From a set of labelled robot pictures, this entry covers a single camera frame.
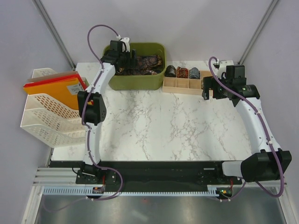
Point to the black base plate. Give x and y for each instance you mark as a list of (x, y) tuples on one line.
[(158, 175)]

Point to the pile of ties in bin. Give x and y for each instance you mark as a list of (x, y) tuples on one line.
[(156, 70)]

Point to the orange folder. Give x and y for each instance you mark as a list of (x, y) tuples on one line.
[(65, 91)]

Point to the white slotted cable duct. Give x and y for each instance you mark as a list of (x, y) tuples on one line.
[(104, 191)]

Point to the blue grey rolled tie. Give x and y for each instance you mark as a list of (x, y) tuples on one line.
[(194, 73)]

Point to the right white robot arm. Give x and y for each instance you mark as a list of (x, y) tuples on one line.
[(267, 158)]

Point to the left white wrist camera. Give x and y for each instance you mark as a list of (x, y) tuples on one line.
[(125, 43)]

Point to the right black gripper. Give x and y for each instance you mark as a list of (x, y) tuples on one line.
[(210, 82)]

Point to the dark paisley tie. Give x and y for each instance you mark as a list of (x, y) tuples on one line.
[(138, 69)]

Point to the red folder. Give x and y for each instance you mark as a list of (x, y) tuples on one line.
[(57, 79)]

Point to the black rolled tie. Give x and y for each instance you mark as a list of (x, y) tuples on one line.
[(170, 71)]

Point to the red rolled tie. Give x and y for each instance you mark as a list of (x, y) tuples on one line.
[(182, 72)]

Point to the green plastic bin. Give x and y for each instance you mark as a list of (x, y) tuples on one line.
[(142, 82)]

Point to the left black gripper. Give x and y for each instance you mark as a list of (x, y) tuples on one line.
[(128, 65)]

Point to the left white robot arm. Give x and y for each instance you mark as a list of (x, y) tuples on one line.
[(93, 111)]

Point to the brown patterned tie in bin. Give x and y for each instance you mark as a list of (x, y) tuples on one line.
[(151, 61)]

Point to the wooden divided tray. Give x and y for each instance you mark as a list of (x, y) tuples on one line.
[(185, 85)]

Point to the aluminium rail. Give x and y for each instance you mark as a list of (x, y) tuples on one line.
[(54, 177)]

